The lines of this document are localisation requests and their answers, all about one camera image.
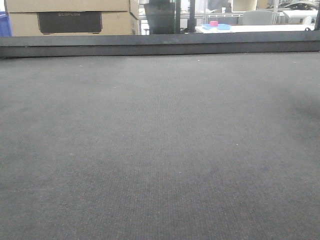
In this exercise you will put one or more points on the pink cylindrical container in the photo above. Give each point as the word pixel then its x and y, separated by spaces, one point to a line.
pixel 213 23

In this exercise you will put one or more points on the white background table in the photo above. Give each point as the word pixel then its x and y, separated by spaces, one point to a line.
pixel 258 28

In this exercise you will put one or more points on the cardboard box with black print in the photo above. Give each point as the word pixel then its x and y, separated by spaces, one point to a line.
pixel 113 24

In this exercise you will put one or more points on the black office chair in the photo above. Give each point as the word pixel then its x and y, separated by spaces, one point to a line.
pixel 160 15

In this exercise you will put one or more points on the black vertical post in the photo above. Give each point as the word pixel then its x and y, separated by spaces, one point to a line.
pixel 192 20

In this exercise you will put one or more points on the black conveyor side rail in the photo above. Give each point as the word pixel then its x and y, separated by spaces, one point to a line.
pixel 160 45

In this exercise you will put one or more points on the upper cardboard box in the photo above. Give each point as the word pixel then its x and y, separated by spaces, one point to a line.
pixel 34 6

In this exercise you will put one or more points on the blue plastic crate far left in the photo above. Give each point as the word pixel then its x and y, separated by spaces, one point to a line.
pixel 5 27

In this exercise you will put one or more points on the light blue tray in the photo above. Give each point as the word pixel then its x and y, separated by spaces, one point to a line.
pixel 220 26

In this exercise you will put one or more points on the dark grey conveyor belt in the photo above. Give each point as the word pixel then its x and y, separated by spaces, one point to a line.
pixel 190 147

